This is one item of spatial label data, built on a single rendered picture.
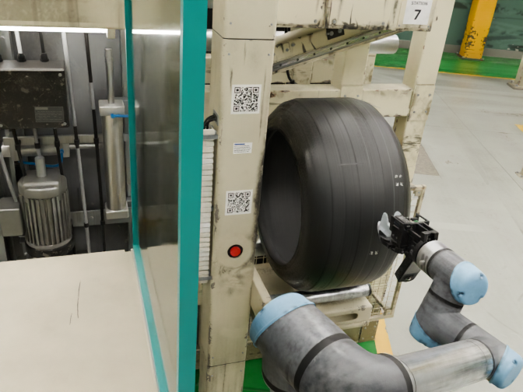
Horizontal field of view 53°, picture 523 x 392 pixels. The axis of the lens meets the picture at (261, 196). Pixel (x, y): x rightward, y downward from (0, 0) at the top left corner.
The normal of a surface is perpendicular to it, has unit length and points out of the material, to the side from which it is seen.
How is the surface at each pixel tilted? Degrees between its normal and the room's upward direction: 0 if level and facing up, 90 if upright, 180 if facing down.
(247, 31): 90
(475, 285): 83
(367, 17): 90
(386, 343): 0
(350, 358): 19
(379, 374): 32
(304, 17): 90
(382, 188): 60
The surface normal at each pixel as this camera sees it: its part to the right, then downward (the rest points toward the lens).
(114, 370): 0.08, -0.88
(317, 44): 0.30, 0.46
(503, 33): -0.05, 0.46
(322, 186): -0.41, -0.03
